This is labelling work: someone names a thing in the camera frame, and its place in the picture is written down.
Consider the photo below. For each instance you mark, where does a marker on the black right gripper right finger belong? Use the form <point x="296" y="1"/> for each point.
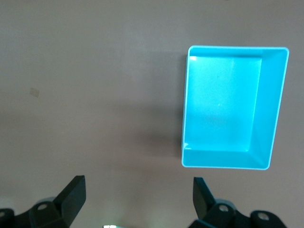
<point x="204" y="204"/>

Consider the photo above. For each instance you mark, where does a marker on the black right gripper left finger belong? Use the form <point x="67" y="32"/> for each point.
<point x="69" y="204"/>

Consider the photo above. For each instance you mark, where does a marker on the blue plastic box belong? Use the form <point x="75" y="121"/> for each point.
<point x="221" y="107"/>

